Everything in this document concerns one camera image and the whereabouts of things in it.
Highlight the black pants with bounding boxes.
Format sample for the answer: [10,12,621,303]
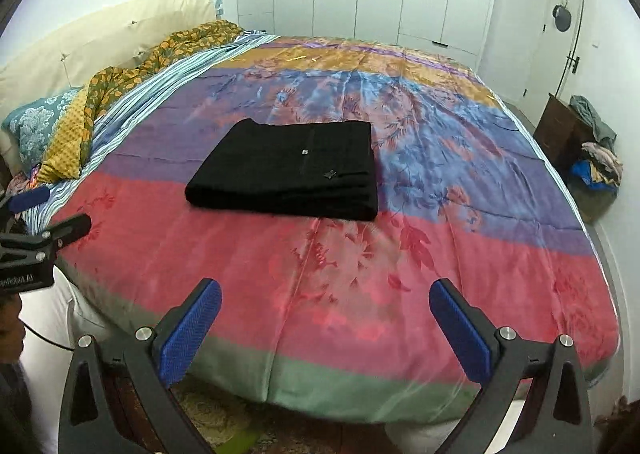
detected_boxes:
[184,119,378,222]

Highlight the white trousers leg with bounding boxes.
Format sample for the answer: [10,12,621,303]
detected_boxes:
[20,268,115,453]

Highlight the yellow dotted pillow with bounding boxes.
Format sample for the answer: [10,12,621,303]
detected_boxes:
[36,84,92,183]

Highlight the teal floral pillow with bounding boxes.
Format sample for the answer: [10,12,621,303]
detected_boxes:
[1,88,80,174]

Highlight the patterned floor rug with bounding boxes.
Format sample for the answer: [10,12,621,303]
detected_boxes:
[171,376,397,453]

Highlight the blue striped bed sheet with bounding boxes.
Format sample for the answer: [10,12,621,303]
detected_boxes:
[22,32,277,234]

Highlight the orange floral green blanket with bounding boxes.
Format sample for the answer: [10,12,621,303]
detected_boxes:
[79,20,243,166]

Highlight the cream padded headboard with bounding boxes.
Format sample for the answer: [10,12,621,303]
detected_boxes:
[1,0,215,118]

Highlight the colourful striped bedspread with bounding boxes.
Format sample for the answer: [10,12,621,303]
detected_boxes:
[30,38,620,422]

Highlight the pile of clothes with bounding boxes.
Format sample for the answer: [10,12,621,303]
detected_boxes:
[570,96,624,193]

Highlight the dark wooden side table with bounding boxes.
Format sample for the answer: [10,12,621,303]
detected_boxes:
[534,94,619,223]

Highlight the white door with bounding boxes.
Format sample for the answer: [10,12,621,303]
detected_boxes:
[520,0,587,126]

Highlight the dark round door hanging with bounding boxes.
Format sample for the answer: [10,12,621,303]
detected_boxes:
[551,0,572,32]

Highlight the black cable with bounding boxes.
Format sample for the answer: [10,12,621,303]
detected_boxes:
[19,320,76,352]

